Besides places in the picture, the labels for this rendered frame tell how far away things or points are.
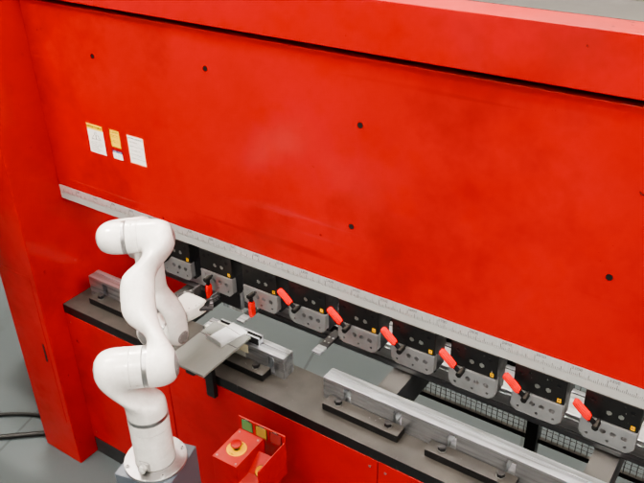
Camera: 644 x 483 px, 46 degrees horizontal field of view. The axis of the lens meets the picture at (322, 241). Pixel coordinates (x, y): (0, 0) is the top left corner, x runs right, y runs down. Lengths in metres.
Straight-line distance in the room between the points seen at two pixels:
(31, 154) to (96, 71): 0.52
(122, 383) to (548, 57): 1.38
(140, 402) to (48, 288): 1.24
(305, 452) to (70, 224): 1.37
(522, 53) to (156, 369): 1.25
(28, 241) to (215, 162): 1.01
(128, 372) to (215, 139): 0.80
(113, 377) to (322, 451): 0.91
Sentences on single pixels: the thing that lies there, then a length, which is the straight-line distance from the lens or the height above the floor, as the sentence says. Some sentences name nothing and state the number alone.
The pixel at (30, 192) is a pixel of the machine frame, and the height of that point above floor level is 1.42.
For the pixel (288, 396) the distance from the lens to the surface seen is 2.80.
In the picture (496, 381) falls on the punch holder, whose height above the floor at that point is 1.24.
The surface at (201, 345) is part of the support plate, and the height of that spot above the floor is 1.00.
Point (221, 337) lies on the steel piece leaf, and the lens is 2.88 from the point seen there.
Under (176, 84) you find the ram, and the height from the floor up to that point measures 1.95.
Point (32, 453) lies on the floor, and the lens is 4.10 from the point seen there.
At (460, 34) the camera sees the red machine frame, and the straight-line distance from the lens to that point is 1.89.
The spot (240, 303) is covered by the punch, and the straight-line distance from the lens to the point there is 2.83.
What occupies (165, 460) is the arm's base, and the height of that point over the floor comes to 1.04.
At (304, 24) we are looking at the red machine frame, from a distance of 2.12.
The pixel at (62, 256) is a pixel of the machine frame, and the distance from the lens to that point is 3.38.
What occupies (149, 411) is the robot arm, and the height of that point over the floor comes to 1.24.
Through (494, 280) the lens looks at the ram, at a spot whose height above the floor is 1.59.
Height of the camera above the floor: 2.74
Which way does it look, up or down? 31 degrees down
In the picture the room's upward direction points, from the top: 1 degrees counter-clockwise
